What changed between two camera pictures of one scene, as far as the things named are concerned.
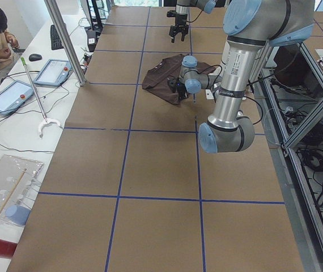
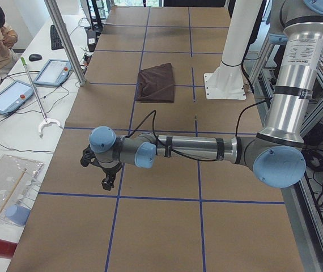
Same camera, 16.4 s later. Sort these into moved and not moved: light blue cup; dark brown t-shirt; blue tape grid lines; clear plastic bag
Moved: dark brown t-shirt
Not moved: blue tape grid lines; clear plastic bag; light blue cup
